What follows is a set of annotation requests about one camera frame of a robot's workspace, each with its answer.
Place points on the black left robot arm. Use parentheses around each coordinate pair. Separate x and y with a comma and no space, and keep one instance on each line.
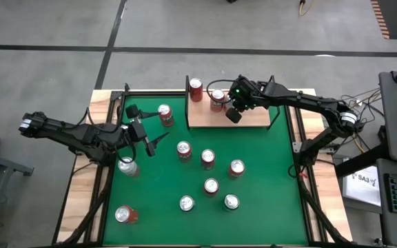
(67,132)

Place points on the red cola can black figure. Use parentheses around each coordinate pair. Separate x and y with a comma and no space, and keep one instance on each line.
(207,155)

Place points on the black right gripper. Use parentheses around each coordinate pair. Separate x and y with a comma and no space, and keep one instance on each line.
(253,94)

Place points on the red Coke Zero can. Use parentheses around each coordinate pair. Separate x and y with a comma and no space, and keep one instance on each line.
(211,185)

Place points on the black support beam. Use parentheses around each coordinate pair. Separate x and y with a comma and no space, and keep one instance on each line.
(360,162)

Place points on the grey metal cart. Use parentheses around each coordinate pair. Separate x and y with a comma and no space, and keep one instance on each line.
(9,166)

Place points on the grey metal bracket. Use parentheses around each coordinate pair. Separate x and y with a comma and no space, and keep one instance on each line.
(296,146)

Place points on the white SA3 sign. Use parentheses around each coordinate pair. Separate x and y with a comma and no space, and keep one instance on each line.
(360,189)

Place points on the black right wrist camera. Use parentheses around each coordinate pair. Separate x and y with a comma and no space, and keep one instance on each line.
(239,87)

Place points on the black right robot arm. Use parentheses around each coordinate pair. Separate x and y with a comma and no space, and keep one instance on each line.
(305,101)

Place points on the red soda can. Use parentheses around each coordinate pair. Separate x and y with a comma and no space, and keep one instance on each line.
(237,166)

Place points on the wooden shelf with black frame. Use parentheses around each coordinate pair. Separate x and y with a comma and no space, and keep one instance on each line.
(257,122)

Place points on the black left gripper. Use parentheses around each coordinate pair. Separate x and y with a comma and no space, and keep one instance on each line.
(133,132)

